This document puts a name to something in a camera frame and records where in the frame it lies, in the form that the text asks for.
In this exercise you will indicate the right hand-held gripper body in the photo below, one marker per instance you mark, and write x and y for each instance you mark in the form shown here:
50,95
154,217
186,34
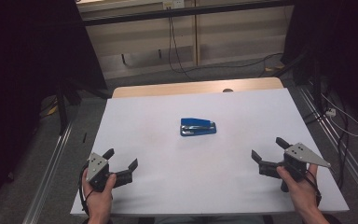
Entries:
301,154

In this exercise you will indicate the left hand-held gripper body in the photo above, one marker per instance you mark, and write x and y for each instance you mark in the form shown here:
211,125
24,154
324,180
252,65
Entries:
97,166

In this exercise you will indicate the blue stapler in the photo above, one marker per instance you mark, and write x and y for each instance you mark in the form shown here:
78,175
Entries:
197,128

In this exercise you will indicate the person's left hand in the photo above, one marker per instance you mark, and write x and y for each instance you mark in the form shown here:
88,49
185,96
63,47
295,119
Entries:
99,202

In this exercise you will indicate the person's right hand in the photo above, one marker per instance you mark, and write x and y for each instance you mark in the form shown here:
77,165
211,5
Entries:
306,193

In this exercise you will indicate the small black floor object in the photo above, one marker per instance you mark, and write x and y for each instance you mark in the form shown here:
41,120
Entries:
84,137

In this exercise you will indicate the white power adapter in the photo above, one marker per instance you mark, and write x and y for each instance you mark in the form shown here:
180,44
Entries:
331,112

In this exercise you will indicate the black metal stand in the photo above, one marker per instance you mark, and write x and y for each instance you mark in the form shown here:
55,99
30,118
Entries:
316,87
62,115

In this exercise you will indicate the white table cover sheet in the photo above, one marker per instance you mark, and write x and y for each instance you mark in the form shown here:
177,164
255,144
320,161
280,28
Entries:
199,177

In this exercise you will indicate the yellow floor tape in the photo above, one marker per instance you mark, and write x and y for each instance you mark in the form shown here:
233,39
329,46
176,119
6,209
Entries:
275,68
52,110

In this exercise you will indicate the black curtain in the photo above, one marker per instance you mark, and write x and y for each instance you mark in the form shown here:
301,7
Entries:
28,62
338,46

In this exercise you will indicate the beige wooden cabinet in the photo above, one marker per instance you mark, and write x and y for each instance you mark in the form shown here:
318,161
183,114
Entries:
236,40

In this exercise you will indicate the black horizontal bar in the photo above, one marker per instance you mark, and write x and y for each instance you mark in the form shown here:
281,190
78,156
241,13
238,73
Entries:
183,12

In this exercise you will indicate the black cabinet bracket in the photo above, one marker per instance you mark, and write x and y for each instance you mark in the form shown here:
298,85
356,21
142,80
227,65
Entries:
123,59
160,53

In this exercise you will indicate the white wall outlet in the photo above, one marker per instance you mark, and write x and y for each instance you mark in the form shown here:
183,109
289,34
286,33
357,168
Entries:
173,3

